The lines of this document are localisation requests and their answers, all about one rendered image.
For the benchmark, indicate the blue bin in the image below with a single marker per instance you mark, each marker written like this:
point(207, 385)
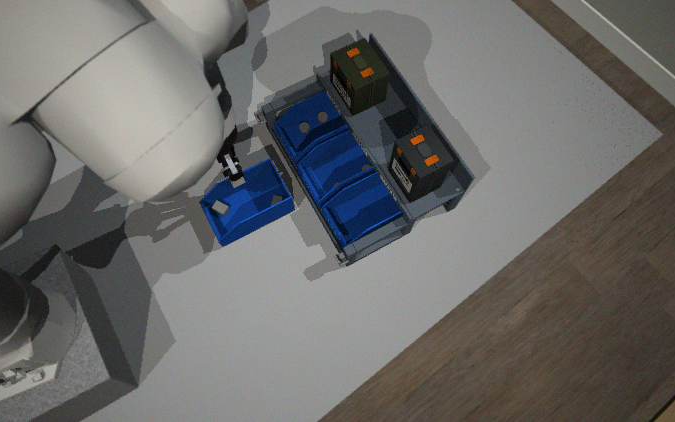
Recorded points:
point(249, 203)
point(339, 159)
point(287, 127)
point(360, 209)

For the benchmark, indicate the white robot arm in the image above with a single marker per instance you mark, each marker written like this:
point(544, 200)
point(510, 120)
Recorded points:
point(125, 86)

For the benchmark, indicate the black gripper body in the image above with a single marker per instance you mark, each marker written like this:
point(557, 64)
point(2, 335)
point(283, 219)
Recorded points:
point(228, 142)

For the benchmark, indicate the olive green case with orange latches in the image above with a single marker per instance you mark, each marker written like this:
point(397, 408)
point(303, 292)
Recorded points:
point(359, 76)

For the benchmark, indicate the grey shelf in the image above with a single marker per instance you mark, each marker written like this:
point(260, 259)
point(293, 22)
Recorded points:
point(376, 130)

